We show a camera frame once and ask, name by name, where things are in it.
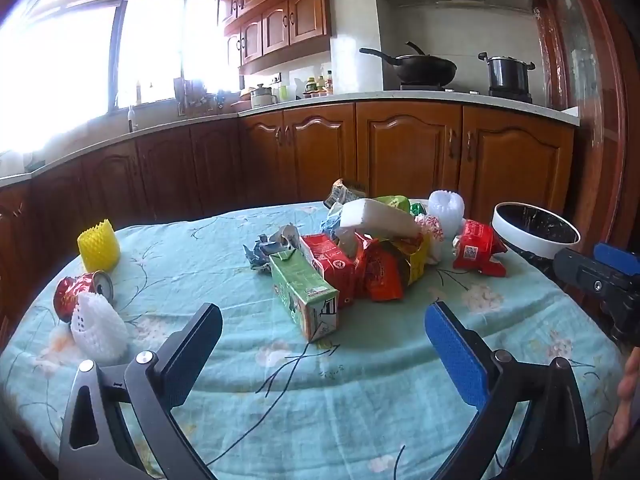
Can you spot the wooden door frame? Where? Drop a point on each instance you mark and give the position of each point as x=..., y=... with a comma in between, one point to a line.
x=600, y=110

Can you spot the kitchen window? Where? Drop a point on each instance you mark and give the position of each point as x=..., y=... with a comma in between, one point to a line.
x=75, y=60

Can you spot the dark sauce bottle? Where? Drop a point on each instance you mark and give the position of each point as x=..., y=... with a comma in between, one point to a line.
x=329, y=84

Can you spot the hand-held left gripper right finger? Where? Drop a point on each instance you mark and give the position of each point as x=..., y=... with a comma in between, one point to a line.
x=457, y=355

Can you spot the light stone countertop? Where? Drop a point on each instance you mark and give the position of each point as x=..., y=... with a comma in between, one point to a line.
x=350, y=97

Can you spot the red-white patterned wrapper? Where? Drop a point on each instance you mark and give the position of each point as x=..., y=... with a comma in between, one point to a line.
x=432, y=227

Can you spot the dark cooking pot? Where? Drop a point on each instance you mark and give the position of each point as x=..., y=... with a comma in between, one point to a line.
x=507, y=72

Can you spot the utensil rack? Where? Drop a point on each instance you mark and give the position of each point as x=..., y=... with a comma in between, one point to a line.
x=195, y=97

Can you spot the wooden cabinets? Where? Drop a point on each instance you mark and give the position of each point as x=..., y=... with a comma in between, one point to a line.
x=400, y=150
x=280, y=20

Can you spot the teal floral tablecloth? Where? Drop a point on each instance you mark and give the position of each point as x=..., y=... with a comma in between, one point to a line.
x=310, y=400

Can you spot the crumpled silver wrapper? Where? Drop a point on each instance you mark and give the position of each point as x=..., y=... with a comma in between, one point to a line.
x=267, y=250

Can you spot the white bin with black liner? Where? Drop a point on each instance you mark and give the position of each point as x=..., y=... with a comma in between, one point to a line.
x=530, y=240

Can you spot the dish soap bottle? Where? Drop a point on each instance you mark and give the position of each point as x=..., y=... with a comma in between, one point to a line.
x=131, y=121

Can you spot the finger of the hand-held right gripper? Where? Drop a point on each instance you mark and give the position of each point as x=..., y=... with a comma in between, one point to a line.
x=617, y=257

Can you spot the orange-red snack wrapper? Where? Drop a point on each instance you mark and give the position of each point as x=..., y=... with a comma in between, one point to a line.
x=382, y=275

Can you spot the black gas stove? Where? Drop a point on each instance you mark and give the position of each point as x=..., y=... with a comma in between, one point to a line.
x=510, y=94

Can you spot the wooden lower cabinets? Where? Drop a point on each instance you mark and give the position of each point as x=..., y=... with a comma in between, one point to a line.
x=400, y=150

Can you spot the seasoning jar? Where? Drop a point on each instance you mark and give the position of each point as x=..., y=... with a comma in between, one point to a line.
x=322, y=87
x=311, y=89

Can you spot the white foam fruit net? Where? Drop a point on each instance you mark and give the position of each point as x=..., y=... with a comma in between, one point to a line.
x=447, y=210
x=97, y=332

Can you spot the person's right hand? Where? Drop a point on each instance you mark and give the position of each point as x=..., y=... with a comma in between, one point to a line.
x=629, y=390

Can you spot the white foam block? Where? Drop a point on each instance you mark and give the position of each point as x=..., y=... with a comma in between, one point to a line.
x=375, y=217

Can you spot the yellow foam fruit net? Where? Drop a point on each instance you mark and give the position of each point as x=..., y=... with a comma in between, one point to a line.
x=99, y=247

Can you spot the green bottle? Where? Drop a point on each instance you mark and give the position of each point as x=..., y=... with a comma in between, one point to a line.
x=283, y=94

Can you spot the red drink carton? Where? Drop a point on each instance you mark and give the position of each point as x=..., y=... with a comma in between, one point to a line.
x=330, y=265

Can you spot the white rice cooker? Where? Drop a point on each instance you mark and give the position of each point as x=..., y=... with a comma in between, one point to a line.
x=262, y=97

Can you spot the wooden upper cabinets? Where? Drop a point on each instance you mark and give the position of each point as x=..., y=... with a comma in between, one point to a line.
x=280, y=20

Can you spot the red snack packet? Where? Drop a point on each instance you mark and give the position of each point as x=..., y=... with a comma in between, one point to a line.
x=477, y=250

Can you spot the crushed red can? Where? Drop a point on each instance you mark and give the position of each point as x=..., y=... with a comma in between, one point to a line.
x=75, y=292

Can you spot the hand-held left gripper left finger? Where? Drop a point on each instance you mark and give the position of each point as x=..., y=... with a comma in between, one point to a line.
x=192, y=355

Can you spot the gold foil wrapper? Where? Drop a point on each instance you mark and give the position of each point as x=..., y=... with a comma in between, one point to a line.
x=415, y=260

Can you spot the black wok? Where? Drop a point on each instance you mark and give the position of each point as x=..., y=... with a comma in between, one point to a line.
x=425, y=67

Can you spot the green drink carton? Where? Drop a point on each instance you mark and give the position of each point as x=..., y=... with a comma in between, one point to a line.
x=300, y=290

